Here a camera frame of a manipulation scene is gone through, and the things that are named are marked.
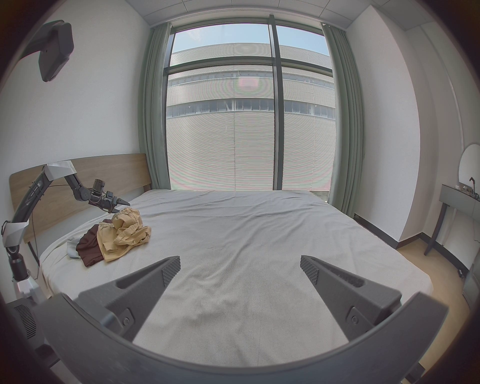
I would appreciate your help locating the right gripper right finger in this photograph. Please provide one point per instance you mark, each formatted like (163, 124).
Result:
(337, 288)

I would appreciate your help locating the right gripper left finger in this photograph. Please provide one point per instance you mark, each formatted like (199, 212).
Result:
(142, 285)

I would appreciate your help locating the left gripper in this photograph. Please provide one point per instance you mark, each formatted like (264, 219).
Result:
(105, 205)

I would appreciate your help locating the tan shorts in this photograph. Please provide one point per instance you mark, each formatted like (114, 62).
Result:
(123, 232)

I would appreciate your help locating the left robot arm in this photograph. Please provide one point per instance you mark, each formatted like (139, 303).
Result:
(30, 195)

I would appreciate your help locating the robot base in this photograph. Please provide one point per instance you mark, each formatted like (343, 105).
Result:
(22, 318)

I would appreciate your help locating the bed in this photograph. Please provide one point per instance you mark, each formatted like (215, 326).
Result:
(243, 232)

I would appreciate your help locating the brown shorts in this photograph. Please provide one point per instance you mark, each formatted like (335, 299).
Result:
(90, 247)

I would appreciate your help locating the pale grey garment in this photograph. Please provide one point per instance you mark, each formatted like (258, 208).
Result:
(73, 250)

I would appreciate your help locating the grey-green curtain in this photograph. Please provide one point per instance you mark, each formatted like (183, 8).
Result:
(345, 131)
(153, 112)

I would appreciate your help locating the window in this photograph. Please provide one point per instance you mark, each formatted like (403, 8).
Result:
(225, 131)

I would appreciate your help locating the grey dressing table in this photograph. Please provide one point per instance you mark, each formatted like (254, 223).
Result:
(459, 197)

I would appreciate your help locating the oval white mirror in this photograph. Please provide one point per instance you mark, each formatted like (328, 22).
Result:
(470, 163)

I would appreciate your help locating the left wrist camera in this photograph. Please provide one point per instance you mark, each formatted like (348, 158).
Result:
(110, 195)

